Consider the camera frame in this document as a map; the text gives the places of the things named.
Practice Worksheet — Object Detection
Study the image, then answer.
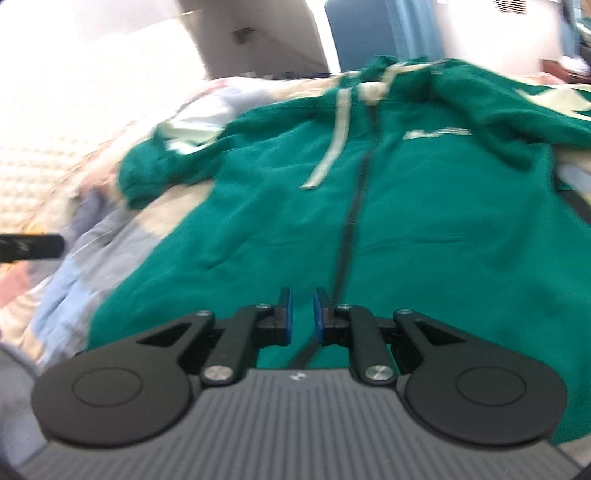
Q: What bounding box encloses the blue upholstered chair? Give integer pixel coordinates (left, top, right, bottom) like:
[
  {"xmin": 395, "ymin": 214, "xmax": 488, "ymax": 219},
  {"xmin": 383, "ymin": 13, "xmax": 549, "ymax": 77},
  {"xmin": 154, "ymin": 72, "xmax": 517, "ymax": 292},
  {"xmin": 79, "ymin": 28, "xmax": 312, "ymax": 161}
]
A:
[{"xmin": 324, "ymin": 0, "xmax": 409, "ymax": 73}]

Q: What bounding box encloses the pastel patchwork quilt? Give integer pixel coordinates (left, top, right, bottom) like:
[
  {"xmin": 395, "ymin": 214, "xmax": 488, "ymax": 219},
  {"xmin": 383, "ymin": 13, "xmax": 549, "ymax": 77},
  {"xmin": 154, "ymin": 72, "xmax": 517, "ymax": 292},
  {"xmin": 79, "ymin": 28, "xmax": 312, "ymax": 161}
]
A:
[{"xmin": 0, "ymin": 69, "xmax": 591, "ymax": 370}]

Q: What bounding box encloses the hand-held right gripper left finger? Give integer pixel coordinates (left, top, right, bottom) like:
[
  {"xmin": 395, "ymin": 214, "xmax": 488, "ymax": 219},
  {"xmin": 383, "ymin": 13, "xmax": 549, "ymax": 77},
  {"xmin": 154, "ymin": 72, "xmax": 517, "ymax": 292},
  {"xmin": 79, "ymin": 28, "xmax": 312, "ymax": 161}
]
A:
[{"xmin": 134, "ymin": 287, "xmax": 294, "ymax": 386}]

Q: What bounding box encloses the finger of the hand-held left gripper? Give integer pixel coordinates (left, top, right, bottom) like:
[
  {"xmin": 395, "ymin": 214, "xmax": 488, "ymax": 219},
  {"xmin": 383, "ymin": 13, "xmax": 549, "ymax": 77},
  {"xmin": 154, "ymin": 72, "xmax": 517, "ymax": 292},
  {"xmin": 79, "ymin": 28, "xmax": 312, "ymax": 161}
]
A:
[{"xmin": 0, "ymin": 234, "xmax": 65, "ymax": 263}]

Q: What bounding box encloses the blue curtain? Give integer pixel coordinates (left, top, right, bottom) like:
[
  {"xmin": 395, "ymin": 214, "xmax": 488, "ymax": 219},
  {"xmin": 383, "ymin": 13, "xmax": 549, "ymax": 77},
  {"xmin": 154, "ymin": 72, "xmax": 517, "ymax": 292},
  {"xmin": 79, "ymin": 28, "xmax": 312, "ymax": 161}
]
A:
[{"xmin": 399, "ymin": 0, "xmax": 446, "ymax": 61}]

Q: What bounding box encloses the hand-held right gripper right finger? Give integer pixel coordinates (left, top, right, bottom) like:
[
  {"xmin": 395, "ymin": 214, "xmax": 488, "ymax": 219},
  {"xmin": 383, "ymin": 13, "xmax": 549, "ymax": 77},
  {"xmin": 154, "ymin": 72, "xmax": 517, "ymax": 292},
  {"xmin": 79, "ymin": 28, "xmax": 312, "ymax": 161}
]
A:
[{"xmin": 313, "ymin": 286, "xmax": 467, "ymax": 385}]

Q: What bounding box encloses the green hoodie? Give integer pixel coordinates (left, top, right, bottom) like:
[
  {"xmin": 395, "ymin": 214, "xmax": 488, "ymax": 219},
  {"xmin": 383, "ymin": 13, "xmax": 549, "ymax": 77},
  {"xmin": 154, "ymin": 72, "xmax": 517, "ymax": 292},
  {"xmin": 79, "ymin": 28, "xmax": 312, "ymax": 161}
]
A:
[{"xmin": 88, "ymin": 54, "xmax": 591, "ymax": 446}]

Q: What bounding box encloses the clear plastic bag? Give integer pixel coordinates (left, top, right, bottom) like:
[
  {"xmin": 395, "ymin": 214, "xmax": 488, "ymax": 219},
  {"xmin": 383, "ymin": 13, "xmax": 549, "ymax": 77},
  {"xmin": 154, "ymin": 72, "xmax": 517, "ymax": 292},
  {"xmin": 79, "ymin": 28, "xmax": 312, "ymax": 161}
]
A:
[{"xmin": 558, "ymin": 54, "xmax": 591, "ymax": 75}]

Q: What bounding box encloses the cream quilted headboard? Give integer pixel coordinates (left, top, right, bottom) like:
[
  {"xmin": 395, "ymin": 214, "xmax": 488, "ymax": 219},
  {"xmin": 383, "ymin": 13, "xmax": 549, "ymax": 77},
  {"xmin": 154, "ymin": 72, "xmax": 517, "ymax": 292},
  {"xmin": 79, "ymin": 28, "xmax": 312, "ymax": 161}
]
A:
[{"xmin": 0, "ymin": 14, "xmax": 218, "ymax": 232}]

